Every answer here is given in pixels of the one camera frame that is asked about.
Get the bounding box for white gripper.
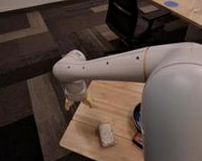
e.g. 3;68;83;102
64;80;92;110

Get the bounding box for black and orange eraser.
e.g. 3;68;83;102
133;133;143;149

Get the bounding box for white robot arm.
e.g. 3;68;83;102
52;42;202;161

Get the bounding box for white sponge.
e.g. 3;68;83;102
98;123;116;147

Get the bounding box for dark blue bowl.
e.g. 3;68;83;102
133;103;141;133

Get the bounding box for black office chair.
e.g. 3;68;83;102
105;0;174;55

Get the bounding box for blue round disc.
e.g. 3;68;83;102
164;0;179;8

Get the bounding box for light wooden background desk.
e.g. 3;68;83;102
150;0;202;29

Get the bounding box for clear drinking glass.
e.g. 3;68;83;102
192;0;202;14

